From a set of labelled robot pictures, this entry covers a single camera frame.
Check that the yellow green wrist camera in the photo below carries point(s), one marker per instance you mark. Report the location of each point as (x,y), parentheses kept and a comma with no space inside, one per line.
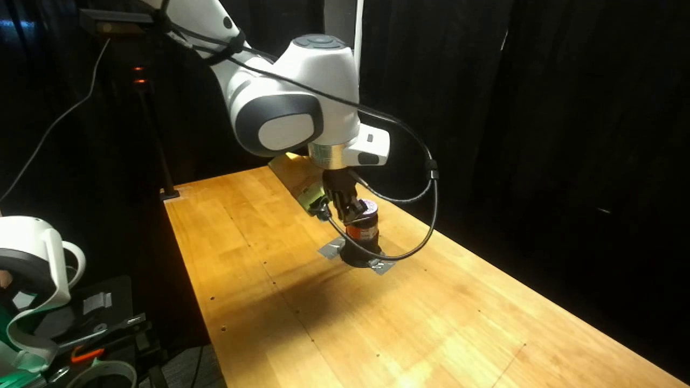
(303,179)

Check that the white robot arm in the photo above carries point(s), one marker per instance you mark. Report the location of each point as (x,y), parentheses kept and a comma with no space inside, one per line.
(303,101)

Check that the white vertical pole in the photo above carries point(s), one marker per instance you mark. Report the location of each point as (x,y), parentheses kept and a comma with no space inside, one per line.
(358,27)

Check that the orange handled tool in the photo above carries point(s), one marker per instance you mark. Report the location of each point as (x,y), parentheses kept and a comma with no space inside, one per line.
(81,357)

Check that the dark jar with purple lid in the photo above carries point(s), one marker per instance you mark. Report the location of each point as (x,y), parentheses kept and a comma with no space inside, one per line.
(361,229)

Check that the black camera tripod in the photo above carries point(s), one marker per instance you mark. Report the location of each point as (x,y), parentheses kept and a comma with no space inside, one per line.
(132,25)

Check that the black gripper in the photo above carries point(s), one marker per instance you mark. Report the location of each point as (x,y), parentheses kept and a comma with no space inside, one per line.
(341,191)

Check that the grey tape patch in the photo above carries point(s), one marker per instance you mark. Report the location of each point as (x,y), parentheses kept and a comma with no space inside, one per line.
(382,265)

